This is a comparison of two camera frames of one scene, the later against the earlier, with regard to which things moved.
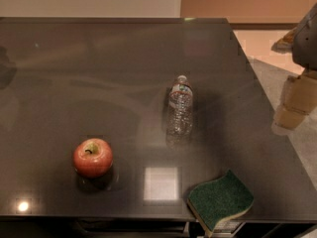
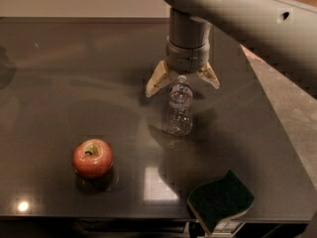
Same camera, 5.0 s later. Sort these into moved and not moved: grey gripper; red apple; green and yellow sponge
Moved: grey gripper
Not moved: red apple; green and yellow sponge
